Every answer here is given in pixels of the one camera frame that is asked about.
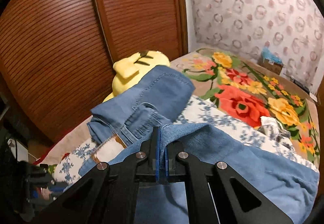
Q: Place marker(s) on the blue denim pants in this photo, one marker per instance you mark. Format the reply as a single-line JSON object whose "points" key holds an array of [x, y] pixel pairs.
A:
{"points": [[157, 92]]}

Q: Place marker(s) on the small cardboard box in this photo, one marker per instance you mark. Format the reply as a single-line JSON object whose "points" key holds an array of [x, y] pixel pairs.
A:
{"points": [[273, 67]]}

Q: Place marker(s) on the black flat box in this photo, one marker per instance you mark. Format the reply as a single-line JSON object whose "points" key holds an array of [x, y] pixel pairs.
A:
{"points": [[300, 84]]}

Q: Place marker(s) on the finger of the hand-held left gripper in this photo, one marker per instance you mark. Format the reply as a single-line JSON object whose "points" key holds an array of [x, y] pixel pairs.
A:
{"points": [[57, 188]]}

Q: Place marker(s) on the colourful floral blanket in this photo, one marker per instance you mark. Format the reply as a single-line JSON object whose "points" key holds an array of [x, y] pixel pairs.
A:
{"points": [[240, 105]]}

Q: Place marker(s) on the yellow plush toy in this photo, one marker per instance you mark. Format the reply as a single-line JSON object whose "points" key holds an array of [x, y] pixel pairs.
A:
{"points": [[129, 72]]}

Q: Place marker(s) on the blue plastic bag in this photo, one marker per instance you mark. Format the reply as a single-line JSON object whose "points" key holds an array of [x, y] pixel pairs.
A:
{"points": [[270, 55]]}

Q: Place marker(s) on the white blue-flowered bed sheet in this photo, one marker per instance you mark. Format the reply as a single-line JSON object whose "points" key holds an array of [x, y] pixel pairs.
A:
{"points": [[227, 122]]}

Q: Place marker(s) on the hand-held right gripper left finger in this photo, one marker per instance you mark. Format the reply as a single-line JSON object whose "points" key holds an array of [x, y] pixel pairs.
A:
{"points": [[158, 160]]}

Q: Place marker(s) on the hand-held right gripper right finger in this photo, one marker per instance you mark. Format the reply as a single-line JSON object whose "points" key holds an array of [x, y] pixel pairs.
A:
{"points": [[166, 163]]}

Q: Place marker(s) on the brown louvered wooden wardrobe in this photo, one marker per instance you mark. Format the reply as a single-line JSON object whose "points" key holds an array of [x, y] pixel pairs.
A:
{"points": [[63, 36]]}

